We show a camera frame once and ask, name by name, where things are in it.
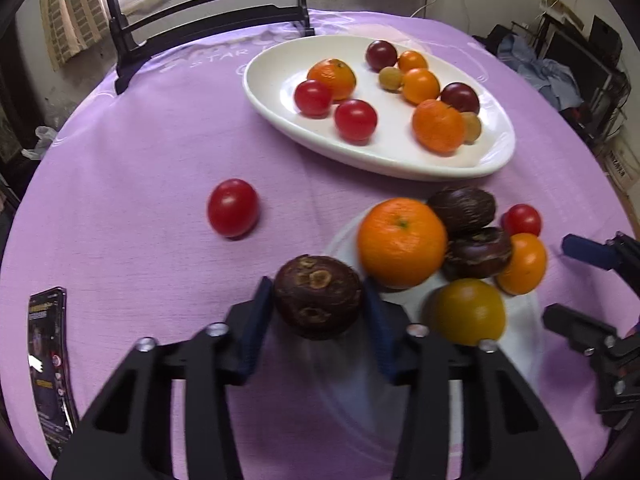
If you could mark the black monitor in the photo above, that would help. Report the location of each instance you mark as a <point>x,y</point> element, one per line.
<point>575,65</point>

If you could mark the small yellow-green plum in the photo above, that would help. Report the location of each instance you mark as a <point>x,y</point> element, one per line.
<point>473,127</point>
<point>390,78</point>

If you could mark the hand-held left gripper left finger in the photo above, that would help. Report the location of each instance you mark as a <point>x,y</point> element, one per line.
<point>255,332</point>

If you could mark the small red cherry tomato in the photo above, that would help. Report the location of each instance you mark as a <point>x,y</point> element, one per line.
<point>523,219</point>

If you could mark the white plastic bag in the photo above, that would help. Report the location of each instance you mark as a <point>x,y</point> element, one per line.
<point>42,142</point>

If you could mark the black box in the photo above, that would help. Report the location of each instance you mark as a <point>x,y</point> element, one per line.
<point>606,35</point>

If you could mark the cardboard box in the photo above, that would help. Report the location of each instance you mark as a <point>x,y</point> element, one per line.
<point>622,165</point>

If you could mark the orange cherry tomato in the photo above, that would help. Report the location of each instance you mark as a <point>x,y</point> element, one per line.
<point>526,263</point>
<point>421,86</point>
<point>412,61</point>

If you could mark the tangerine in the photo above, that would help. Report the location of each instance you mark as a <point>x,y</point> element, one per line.
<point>332,75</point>
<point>438,126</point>
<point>401,242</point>

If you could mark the black stand with round painting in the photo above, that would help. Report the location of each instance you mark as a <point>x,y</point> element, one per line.
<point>210,15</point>

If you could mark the black bag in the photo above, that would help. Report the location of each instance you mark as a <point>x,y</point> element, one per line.
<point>492,35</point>

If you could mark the smartphone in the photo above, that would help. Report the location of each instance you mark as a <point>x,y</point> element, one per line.
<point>50,375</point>

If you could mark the dark brown passion fruit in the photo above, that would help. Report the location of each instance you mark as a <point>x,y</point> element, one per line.
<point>477,255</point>
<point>318,296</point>
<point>462,209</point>

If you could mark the dark purple plum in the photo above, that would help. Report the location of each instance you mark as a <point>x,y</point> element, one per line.
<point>461,96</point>
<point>381,55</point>

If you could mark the white oval plate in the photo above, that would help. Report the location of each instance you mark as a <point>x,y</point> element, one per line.
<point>285,85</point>

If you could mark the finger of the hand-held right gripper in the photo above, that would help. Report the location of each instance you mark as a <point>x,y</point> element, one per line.
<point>585,250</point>
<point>570,322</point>

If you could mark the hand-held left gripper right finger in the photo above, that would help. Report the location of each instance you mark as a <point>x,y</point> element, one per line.
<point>382,342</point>

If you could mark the large yellow-green plum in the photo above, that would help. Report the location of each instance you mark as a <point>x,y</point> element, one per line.
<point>470,311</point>

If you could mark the blue clothes pile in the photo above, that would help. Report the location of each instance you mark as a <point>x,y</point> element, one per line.
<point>542,72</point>

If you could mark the brick-pattern curtain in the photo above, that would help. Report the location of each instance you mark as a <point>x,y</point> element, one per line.
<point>75,10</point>

